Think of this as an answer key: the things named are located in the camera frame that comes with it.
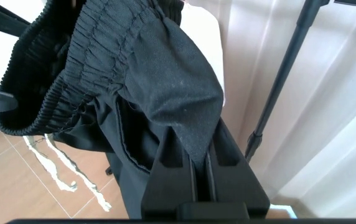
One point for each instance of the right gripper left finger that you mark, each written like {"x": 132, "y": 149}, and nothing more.
{"x": 162, "y": 186}

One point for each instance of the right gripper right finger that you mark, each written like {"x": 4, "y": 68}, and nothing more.
{"x": 240, "y": 186}

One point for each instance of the black garment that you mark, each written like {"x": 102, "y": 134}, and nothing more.
{"x": 165, "y": 68}

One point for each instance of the white printed T-shirt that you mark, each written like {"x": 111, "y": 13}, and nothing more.
{"x": 206, "y": 37}

